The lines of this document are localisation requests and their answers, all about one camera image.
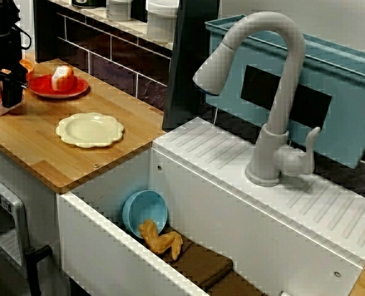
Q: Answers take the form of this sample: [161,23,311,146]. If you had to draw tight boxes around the red plate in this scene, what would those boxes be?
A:
[28,74,90,100]

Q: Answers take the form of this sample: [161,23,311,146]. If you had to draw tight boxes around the orange toy pan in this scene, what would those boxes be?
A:
[18,59,36,82]

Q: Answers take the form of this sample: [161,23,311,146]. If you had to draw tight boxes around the dark round can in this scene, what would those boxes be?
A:
[71,0,107,9]

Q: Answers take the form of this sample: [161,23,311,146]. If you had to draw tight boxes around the tan toy chicken wing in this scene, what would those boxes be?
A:
[137,219,184,261]

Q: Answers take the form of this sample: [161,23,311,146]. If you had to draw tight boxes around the cream scalloped plate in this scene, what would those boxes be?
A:
[55,112,126,149]

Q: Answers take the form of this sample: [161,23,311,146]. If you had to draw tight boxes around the light blue bowl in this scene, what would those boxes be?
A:
[121,189,169,239]

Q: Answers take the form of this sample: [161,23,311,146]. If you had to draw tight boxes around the white round jar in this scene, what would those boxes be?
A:
[146,0,181,43]

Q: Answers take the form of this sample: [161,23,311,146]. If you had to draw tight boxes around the orange salmon sushi toy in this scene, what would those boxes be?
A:
[51,65,76,93]

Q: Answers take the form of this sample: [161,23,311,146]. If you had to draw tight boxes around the black oven handle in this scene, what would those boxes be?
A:
[24,244,52,296]

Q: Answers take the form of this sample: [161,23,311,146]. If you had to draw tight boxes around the gray toy appliance panel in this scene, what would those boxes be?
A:
[0,170,28,273]

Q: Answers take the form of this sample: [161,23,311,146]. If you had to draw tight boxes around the white toy kitchen unit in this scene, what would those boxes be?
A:
[0,39,365,296]

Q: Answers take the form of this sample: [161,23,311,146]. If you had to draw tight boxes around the gray toy faucet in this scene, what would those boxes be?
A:
[192,11,322,187]

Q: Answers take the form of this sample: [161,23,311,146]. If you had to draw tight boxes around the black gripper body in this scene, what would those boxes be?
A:
[0,33,30,90]

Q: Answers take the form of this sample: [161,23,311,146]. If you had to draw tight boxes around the small black box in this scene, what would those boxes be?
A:
[129,0,149,24]

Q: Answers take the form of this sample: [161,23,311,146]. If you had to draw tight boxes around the teal plastic bin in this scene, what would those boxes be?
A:
[204,14,365,170]

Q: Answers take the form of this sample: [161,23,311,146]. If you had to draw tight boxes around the brown folded cloth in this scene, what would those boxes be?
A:
[163,226,270,296]

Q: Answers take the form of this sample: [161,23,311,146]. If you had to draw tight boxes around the dark upright post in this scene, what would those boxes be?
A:
[161,0,222,131]

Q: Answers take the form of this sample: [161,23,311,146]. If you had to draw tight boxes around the white labelled container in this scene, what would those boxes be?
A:
[105,0,135,23]

